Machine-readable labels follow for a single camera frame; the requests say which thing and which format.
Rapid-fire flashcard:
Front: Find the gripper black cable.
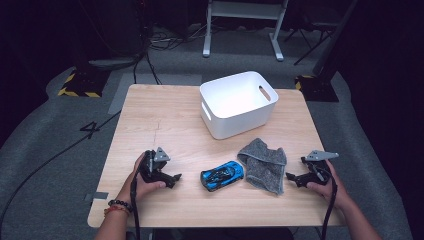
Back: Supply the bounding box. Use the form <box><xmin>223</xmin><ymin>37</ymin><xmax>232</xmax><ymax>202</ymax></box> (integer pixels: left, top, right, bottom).
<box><xmin>319</xmin><ymin>171</ymin><xmax>339</xmax><ymax>240</ymax></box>
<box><xmin>129</xmin><ymin>166</ymin><xmax>142</xmax><ymax>240</ymax></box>

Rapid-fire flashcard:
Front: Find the bundle of floor cables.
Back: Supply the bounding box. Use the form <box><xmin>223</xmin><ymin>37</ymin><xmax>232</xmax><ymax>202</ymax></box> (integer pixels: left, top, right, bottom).
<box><xmin>133</xmin><ymin>24</ymin><xmax>208</xmax><ymax>86</ymax></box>

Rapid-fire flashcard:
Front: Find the long black floor cable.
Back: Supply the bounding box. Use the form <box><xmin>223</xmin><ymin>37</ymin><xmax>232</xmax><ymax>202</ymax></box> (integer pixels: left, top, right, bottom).
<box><xmin>0</xmin><ymin>109</ymin><xmax>122</xmax><ymax>228</ymax></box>

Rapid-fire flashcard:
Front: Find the white plastic storage bin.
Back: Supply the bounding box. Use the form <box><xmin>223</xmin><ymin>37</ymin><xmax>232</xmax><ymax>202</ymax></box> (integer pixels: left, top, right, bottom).
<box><xmin>199</xmin><ymin>70</ymin><xmax>280</xmax><ymax>141</ymax></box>

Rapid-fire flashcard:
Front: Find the person's left hand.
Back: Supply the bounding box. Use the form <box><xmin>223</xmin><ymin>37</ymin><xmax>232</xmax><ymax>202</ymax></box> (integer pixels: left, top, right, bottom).
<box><xmin>117</xmin><ymin>152</ymin><xmax>167</xmax><ymax>210</ymax></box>

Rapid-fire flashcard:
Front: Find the black bead bracelet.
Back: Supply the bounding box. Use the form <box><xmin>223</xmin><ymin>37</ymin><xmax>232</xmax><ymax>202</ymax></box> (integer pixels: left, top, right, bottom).
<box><xmin>107</xmin><ymin>198</ymin><xmax>134</xmax><ymax>214</ymax></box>

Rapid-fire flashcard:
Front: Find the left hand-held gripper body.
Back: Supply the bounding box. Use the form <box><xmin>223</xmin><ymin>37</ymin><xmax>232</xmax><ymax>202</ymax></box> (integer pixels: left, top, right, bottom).
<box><xmin>138</xmin><ymin>146</ymin><xmax>172</xmax><ymax>184</ymax></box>

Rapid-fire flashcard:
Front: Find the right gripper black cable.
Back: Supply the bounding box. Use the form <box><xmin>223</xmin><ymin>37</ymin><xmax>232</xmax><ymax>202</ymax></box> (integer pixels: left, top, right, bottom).
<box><xmin>319</xmin><ymin>171</ymin><xmax>339</xmax><ymax>240</ymax></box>

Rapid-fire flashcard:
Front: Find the grey tape strip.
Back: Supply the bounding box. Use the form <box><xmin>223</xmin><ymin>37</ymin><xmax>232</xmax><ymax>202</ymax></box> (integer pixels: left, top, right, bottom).
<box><xmin>84</xmin><ymin>191</ymin><xmax>110</xmax><ymax>202</ymax></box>

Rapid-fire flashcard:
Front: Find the white metal stand frame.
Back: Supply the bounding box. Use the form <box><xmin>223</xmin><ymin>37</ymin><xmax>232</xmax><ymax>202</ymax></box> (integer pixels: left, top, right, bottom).
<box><xmin>202</xmin><ymin>0</ymin><xmax>290</xmax><ymax>62</ymax></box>

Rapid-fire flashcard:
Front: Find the red string bracelet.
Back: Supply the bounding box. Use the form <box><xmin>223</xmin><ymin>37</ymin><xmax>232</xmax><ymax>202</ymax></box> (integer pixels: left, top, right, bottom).
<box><xmin>103</xmin><ymin>205</ymin><xmax>131</xmax><ymax>218</ymax></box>

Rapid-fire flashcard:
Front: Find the person's right hand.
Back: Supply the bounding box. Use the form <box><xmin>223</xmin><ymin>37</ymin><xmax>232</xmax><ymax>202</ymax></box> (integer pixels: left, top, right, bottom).
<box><xmin>306</xmin><ymin>160</ymin><xmax>351</xmax><ymax>210</ymax></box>

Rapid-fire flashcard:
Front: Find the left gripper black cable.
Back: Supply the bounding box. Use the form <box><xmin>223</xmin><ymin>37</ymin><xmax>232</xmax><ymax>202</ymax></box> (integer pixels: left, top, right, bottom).
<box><xmin>129</xmin><ymin>166</ymin><xmax>142</xmax><ymax>240</ymax></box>

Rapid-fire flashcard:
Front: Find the black tripod stand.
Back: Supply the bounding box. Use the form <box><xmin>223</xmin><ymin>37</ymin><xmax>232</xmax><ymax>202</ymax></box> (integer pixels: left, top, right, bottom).
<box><xmin>283</xmin><ymin>19</ymin><xmax>338</xmax><ymax>66</ymax></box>

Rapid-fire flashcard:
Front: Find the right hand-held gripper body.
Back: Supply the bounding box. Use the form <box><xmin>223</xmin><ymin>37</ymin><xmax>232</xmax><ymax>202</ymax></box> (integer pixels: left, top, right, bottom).
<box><xmin>300</xmin><ymin>149</ymin><xmax>340</xmax><ymax>186</ymax></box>

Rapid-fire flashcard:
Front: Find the blue toy car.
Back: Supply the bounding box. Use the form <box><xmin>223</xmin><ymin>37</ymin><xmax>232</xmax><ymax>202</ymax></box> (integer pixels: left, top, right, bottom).
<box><xmin>200</xmin><ymin>160</ymin><xmax>245</xmax><ymax>193</ymax></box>

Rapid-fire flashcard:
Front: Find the black yellow striped base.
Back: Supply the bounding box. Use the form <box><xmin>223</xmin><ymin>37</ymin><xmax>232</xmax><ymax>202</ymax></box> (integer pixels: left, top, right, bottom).
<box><xmin>57</xmin><ymin>67</ymin><xmax>111</xmax><ymax>99</ymax></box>
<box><xmin>294</xmin><ymin>74</ymin><xmax>340</xmax><ymax>103</ymax></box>

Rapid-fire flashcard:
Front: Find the grey cloth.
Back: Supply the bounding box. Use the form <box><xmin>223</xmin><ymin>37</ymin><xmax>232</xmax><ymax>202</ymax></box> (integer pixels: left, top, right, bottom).
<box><xmin>237</xmin><ymin>137</ymin><xmax>288</xmax><ymax>196</ymax></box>

